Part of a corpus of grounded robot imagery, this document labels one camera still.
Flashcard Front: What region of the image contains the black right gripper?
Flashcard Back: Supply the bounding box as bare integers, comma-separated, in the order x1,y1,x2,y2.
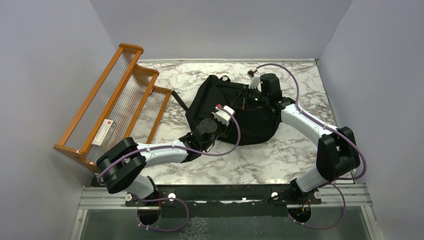
231,84,270,110

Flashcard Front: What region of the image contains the black student backpack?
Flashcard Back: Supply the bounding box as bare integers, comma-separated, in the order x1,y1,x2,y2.
172,75,281,146

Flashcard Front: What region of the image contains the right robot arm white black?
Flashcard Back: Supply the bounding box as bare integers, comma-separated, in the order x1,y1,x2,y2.
243,70,361,204

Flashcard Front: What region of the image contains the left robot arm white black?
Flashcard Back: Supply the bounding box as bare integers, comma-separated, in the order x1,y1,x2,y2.
96,118,231,206

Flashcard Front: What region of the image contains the orange wooden rack shelf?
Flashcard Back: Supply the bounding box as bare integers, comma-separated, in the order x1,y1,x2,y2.
54,43,172,172

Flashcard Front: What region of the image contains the white red small box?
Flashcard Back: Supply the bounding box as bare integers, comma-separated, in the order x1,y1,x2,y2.
91,119,116,148

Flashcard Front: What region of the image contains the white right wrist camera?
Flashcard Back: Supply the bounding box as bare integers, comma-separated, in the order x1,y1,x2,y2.
248,76,261,89

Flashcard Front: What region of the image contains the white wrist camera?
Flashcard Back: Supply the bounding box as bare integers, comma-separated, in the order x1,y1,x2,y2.
212,104,235,126
248,76,261,89

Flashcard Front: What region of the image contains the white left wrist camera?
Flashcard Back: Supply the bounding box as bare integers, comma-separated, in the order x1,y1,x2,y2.
212,104,235,126

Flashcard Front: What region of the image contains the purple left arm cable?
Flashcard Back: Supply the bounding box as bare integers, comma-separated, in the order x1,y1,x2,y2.
96,104,242,233

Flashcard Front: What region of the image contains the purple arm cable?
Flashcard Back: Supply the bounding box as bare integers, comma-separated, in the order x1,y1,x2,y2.
247,63,368,231
96,104,242,233

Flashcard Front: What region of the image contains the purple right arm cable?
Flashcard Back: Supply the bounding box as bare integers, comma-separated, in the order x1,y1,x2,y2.
247,63,368,231

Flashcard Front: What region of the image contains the black metal base rail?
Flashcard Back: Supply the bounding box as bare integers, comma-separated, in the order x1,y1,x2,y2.
125,184,322,218

